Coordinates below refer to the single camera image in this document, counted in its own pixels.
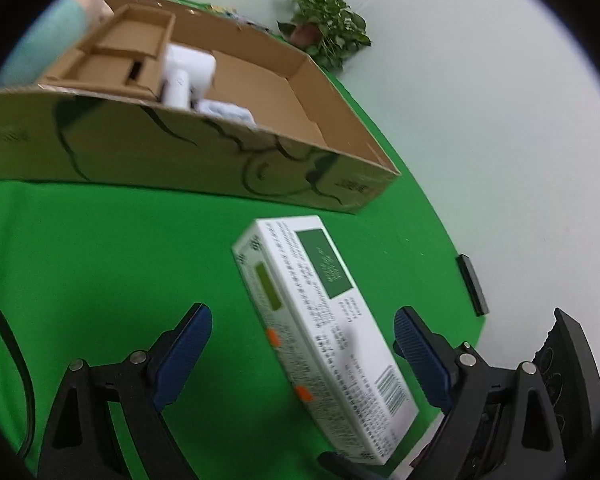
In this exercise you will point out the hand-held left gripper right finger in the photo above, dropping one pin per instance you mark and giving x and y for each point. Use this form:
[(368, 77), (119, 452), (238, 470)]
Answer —
[(422, 355)]

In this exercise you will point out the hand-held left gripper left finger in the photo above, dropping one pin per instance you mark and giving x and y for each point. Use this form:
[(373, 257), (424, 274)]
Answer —
[(185, 350)]

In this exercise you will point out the white and green carton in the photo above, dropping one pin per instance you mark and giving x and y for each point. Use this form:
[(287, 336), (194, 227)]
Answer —
[(325, 340)]

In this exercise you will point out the brown cardboard box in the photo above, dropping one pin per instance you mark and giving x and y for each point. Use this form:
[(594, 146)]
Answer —
[(130, 145)]

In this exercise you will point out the small white clear device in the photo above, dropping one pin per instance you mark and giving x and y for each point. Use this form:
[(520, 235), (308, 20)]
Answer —
[(225, 112)]

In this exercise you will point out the white hair dryer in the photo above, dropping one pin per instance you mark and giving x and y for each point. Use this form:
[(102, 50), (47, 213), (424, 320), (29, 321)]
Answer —
[(185, 72)]

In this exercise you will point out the small black bar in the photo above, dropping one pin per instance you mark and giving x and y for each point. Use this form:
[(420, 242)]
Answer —
[(472, 285)]

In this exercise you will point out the green tablecloth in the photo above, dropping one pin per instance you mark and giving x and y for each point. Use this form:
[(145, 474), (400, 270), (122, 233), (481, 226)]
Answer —
[(105, 240)]

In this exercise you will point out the black cabinet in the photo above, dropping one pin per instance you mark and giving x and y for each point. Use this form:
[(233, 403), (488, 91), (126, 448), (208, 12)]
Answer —
[(570, 360)]

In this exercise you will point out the printed packet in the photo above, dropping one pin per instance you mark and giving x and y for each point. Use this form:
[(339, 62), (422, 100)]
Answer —
[(240, 17)]

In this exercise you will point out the blue and pink plush toy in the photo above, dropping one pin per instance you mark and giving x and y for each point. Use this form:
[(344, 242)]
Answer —
[(45, 40)]

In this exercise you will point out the small green potted plant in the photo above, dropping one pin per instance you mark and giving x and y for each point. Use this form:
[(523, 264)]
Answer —
[(330, 25)]

